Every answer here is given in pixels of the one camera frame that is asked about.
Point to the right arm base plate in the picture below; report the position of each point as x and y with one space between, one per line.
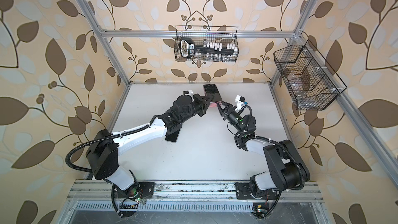
245 192

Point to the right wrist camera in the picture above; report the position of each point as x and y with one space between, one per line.
240 101

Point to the black white tool in basket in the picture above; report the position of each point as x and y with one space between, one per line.
207 50

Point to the aluminium front rail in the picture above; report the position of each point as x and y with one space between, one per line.
184 196

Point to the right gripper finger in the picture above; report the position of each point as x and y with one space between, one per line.
226 105
223 111

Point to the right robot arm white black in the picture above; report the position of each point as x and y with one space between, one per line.
285 168

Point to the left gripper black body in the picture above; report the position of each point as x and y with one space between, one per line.
198 104

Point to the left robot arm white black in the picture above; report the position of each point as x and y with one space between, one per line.
103 153

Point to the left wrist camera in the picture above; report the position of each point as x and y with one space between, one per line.
188 92

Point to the side wire basket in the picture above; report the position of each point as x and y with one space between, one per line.
309 79

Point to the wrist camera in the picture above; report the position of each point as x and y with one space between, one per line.
188 92
240 101

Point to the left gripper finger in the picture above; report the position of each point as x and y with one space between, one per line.
204 109
206 99

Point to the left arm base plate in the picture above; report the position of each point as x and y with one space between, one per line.
137 190

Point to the back wire basket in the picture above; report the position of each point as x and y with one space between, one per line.
215 33

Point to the black phone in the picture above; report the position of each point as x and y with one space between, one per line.
172 137

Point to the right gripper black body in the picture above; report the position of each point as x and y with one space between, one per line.
233 117

